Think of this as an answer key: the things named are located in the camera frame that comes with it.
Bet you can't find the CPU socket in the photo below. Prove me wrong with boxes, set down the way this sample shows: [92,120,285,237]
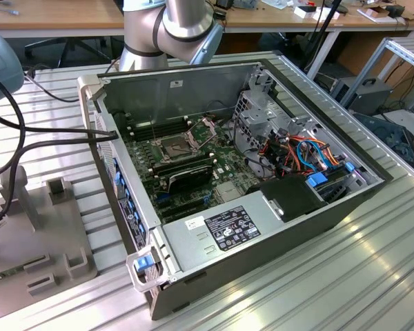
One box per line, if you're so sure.
[150,133,196,163]

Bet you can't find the black and green expansion card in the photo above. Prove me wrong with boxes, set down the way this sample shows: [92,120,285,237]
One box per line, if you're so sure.
[167,166,214,194]

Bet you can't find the green motherboard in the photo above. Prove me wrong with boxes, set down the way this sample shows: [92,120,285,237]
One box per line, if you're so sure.
[112,110,263,225]

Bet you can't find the silver chipset heatsink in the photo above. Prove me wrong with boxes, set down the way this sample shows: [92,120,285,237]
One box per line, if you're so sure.
[215,181,243,203]

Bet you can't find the black expansion slot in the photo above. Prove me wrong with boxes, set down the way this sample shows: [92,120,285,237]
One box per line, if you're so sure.
[155,197,206,212]
[162,205,208,221]

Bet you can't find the silver metal drive cage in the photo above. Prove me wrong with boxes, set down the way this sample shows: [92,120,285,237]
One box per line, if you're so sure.
[233,90,299,160]

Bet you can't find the RAM slot with black clips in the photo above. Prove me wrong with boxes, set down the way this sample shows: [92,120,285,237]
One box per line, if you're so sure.
[128,119,189,133]
[130,124,191,139]

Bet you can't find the RAM slot with white clips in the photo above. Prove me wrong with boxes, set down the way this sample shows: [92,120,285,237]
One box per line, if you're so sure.
[129,121,190,136]
[126,115,188,130]

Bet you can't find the silver power supply unit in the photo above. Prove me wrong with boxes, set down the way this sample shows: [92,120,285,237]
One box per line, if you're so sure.
[160,190,288,277]

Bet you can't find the black plastic fan shroud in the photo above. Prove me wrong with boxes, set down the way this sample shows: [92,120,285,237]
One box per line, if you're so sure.
[245,172,329,223]

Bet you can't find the blue disk carrier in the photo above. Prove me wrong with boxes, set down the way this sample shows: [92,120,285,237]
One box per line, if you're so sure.
[305,173,329,190]

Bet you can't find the open grey PC case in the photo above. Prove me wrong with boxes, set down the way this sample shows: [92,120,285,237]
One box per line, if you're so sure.
[76,59,395,321]

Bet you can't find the blue plastic case latch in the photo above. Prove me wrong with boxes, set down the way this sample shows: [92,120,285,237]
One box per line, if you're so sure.
[133,255,153,274]

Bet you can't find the black office chair base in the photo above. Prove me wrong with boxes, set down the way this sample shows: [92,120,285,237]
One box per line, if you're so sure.
[23,36,108,69]

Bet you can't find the grey plastic parts rack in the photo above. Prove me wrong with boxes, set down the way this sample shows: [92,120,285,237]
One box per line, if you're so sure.
[0,165,98,323]

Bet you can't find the black stand pole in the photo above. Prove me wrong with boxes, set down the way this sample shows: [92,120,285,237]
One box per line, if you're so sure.
[304,0,342,70]

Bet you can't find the wooden desk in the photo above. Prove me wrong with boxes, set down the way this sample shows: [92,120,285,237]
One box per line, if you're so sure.
[224,0,414,34]
[0,0,125,39]

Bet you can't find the open cardboard box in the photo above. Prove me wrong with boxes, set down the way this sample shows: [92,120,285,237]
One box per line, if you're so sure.
[357,3,406,24]

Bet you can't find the small black device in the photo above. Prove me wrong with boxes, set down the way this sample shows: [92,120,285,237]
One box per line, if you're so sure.
[387,4,406,19]

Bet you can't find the black wire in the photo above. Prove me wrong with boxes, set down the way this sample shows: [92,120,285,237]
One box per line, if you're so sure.
[231,115,265,173]

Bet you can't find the blue wire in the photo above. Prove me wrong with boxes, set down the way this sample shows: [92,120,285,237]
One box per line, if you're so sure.
[295,139,329,172]

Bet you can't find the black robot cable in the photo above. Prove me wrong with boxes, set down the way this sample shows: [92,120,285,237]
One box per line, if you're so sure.
[0,68,27,217]
[0,108,120,180]

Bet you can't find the black box with handle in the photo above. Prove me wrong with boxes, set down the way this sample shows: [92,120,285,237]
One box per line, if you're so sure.
[331,77,395,117]

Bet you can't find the aluminium profile frame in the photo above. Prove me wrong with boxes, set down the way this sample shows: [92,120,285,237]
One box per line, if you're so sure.
[339,37,414,108]

